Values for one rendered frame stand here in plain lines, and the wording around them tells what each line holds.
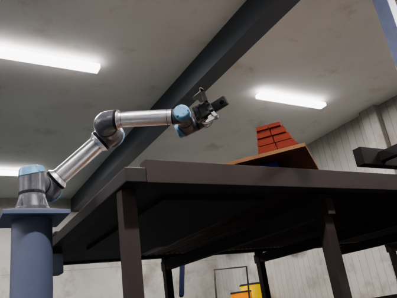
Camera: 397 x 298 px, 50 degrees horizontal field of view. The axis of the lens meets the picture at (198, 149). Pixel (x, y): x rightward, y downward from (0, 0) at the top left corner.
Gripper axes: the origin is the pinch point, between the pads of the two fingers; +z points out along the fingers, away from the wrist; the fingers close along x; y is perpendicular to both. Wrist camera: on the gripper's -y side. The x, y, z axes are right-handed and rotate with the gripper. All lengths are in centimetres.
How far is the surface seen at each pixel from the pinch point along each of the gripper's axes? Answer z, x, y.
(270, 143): -55, -24, -26
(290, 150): -19.3, -34.2, -24.5
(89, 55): -248, 160, 52
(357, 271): -529, -241, -150
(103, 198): 0, -15, 59
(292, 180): -20, -47, -18
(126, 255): 20, -40, 57
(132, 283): 22, -50, 59
